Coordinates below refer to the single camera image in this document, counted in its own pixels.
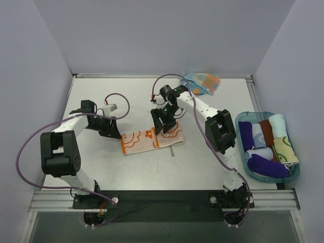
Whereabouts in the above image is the brown rolled towel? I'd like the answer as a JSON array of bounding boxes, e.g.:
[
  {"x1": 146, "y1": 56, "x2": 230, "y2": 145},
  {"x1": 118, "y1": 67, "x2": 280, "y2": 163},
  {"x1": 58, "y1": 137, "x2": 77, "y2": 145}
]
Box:
[{"x1": 259, "y1": 119, "x2": 274, "y2": 147}]

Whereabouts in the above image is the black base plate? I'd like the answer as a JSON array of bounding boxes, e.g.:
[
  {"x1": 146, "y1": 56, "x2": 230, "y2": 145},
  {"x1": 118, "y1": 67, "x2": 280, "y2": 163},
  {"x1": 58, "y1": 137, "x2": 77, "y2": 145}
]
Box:
[{"x1": 72, "y1": 190, "x2": 255, "y2": 225}]

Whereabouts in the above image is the blue orange patterned towel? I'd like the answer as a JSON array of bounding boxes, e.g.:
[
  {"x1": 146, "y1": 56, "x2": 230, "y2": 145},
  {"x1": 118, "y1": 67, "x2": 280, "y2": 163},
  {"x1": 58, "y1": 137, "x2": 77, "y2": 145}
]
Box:
[{"x1": 180, "y1": 72, "x2": 221, "y2": 97}]

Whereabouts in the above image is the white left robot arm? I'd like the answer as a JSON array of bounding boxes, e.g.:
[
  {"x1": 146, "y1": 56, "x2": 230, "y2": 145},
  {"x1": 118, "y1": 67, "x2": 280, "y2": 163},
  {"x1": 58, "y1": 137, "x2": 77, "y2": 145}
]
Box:
[{"x1": 40, "y1": 100, "x2": 122, "y2": 209}]

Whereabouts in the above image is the purple rolled towel front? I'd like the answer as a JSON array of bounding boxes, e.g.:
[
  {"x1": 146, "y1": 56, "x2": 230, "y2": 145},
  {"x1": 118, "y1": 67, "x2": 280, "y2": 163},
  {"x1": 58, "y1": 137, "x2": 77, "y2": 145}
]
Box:
[{"x1": 247, "y1": 154, "x2": 289, "y2": 178}]

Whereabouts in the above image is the grey towel hang loop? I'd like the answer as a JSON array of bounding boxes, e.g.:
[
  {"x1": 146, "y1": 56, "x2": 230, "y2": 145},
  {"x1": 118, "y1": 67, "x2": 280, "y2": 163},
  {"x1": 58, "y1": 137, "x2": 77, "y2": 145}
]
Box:
[{"x1": 169, "y1": 146, "x2": 175, "y2": 157}]

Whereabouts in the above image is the purple rolled towel back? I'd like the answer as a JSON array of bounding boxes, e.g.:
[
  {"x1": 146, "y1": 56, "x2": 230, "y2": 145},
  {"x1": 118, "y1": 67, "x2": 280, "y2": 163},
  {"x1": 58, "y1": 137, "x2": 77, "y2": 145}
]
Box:
[{"x1": 238, "y1": 121, "x2": 254, "y2": 152}]

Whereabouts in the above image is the light blue rolled towel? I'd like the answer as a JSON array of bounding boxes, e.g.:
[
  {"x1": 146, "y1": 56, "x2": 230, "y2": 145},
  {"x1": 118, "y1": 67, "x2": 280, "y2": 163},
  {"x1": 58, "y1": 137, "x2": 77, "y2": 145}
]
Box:
[{"x1": 252, "y1": 124, "x2": 266, "y2": 149}]

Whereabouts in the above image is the cream green rolled towel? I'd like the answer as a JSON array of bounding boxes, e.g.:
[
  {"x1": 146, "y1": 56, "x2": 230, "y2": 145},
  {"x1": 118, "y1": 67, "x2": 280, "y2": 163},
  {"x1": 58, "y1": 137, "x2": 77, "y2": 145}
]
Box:
[{"x1": 274, "y1": 136, "x2": 299, "y2": 164}]

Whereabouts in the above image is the purple rolled towel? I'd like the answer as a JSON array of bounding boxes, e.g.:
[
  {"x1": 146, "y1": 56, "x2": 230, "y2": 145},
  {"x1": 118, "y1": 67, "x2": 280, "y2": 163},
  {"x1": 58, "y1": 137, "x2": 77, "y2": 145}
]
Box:
[
  {"x1": 247, "y1": 154, "x2": 289, "y2": 178},
  {"x1": 238, "y1": 121, "x2": 254, "y2": 152}
]

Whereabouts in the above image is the aluminium front rail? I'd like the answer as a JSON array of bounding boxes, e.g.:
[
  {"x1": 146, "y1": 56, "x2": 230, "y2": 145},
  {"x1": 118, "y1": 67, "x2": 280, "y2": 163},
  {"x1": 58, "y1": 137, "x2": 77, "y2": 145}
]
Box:
[{"x1": 28, "y1": 190, "x2": 299, "y2": 212}]

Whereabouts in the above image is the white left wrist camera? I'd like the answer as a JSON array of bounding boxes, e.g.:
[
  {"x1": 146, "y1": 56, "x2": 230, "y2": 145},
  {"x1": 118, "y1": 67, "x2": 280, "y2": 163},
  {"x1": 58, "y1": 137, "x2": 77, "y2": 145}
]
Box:
[{"x1": 102, "y1": 102, "x2": 117, "y2": 116}]

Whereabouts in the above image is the mint white rolled towel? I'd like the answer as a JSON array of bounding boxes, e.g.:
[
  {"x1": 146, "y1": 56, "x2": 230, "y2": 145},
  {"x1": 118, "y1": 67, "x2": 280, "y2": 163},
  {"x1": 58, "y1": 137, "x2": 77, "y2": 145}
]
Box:
[{"x1": 268, "y1": 114, "x2": 287, "y2": 139}]

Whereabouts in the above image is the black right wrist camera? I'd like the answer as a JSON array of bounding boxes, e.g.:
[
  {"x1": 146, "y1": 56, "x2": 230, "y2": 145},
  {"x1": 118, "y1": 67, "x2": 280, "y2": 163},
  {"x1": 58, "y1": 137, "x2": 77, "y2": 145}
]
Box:
[{"x1": 159, "y1": 85, "x2": 173, "y2": 99}]

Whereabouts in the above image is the teal plastic basket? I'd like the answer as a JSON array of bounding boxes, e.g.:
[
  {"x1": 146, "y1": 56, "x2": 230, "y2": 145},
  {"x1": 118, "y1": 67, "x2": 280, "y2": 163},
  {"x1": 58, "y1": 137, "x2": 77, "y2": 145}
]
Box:
[{"x1": 235, "y1": 111, "x2": 300, "y2": 183}]

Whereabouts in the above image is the orange flower pattern towel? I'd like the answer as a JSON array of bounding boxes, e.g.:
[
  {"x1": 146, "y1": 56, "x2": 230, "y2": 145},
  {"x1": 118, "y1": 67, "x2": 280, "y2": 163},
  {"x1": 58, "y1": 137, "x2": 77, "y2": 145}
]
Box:
[{"x1": 121, "y1": 122, "x2": 184, "y2": 155}]

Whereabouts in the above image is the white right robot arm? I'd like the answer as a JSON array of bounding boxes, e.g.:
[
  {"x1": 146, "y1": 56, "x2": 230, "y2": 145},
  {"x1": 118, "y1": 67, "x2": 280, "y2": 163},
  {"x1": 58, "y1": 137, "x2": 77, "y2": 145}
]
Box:
[{"x1": 150, "y1": 85, "x2": 251, "y2": 208}]

